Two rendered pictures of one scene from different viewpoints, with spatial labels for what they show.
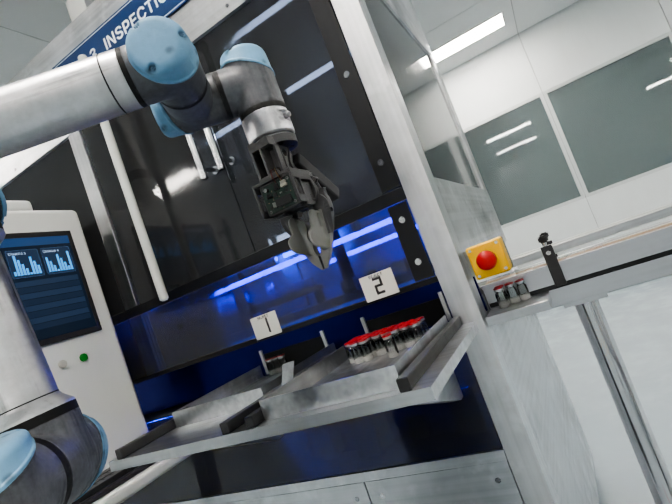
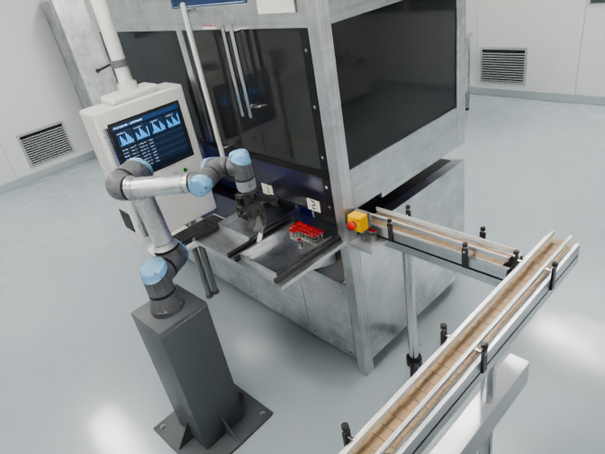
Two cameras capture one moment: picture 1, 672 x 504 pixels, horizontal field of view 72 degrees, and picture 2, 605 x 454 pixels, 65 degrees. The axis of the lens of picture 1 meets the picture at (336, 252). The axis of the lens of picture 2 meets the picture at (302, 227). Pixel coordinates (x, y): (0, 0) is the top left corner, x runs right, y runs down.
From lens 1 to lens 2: 1.52 m
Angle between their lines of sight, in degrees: 42
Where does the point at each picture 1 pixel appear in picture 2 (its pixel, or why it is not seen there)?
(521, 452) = (351, 290)
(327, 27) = (310, 76)
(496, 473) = (341, 291)
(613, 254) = (413, 242)
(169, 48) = (201, 192)
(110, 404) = not seen: hidden behind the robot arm
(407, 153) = (333, 162)
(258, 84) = (240, 174)
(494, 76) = not seen: outside the picture
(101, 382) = not seen: hidden behind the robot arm
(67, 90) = (171, 191)
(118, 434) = (200, 204)
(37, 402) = (167, 246)
